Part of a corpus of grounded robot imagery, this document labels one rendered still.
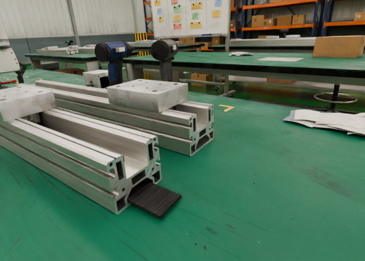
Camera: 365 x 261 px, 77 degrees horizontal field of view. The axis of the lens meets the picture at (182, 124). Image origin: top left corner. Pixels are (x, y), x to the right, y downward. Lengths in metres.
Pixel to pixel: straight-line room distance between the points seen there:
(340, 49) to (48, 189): 2.09
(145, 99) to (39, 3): 12.48
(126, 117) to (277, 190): 0.36
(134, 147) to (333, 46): 1.99
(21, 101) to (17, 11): 12.01
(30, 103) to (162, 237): 0.42
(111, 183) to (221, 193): 0.17
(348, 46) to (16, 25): 11.88
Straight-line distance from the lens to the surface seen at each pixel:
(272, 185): 0.41
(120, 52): 0.86
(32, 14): 12.76
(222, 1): 3.50
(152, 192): 0.37
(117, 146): 0.41
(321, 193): 0.42
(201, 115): 0.51
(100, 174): 0.34
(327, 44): 2.22
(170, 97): 0.50
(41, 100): 0.61
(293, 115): 0.69
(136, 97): 0.51
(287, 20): 10.18
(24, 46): 12.49
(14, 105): 0.59
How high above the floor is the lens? 1.01
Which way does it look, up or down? 22 degrees down
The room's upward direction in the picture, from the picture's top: 3 degrees counter-clockwise
